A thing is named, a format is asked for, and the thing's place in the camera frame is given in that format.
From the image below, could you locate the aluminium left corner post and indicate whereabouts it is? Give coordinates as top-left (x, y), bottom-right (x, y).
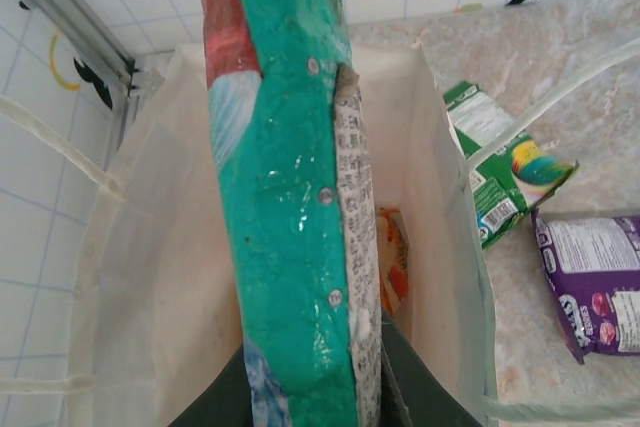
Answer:
top-left (0, 0), bottom-right (144, 121)

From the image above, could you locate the dolphin yellow ring wall sticker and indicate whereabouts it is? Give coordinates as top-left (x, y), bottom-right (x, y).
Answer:
top-left (48, 28), bottom-right (115, 111)

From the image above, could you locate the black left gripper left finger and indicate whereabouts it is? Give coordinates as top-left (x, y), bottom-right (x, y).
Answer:
top-left (167, 340), bottom-right (252, 427)

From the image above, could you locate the green snack bag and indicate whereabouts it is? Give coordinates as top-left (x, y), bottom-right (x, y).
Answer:
top-left (442, 80), bottom-right (581, 252)

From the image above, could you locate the teal snack bag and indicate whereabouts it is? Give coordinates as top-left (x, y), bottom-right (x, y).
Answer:
top-left (198, 0), bottom-right (384, 427)

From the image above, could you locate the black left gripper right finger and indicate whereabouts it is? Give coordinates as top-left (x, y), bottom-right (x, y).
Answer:
top-left (379, 304), bottom-right (484, 427)

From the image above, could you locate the large yellow chips bag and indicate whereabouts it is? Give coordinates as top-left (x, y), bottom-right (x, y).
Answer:
top-left (377, 205), bottom-right (414, 319)

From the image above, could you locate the white printed paper bag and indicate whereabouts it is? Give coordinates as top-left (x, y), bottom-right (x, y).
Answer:
top-left (0, 39), bottom-right (640, 427)

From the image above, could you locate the purple snack bag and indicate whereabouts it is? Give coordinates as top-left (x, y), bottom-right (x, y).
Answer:
top-left (530, 215), bottom-right (640, 366)

